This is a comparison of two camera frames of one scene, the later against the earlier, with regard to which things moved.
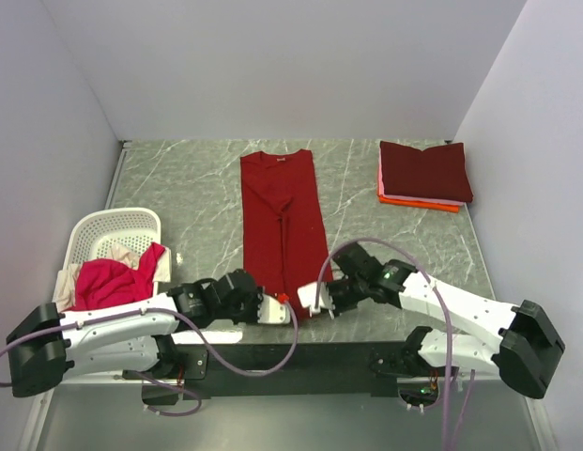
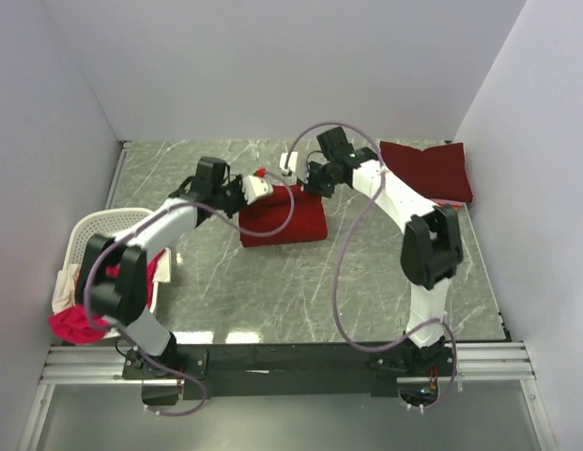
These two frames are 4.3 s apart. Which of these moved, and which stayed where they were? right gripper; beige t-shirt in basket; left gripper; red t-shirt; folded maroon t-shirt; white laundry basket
Moved: right gripper; red t-shirt; left gripper
Stayed: beige t-shirt in basket; folded maroon t-shirt; white laundry basket
